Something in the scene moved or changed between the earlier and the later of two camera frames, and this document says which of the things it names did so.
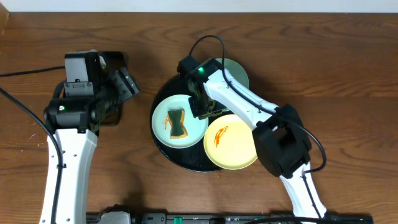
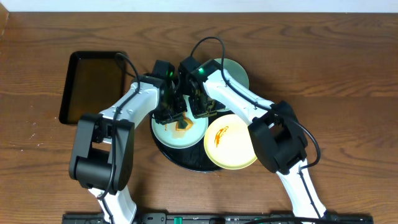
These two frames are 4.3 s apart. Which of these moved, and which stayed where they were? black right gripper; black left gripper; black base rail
Moved: black left gripper
Stayed: black right gripper; black base rail
